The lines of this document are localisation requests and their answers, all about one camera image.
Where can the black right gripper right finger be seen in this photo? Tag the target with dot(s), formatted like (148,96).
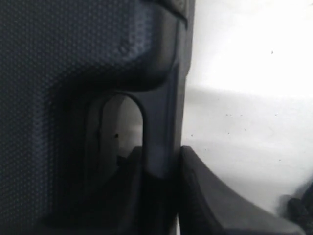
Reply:
(209,207)

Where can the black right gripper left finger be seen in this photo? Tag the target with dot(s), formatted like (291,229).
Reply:
(122,201)

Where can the black plastic carrying case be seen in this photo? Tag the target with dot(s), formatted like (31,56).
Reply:
(82,83)

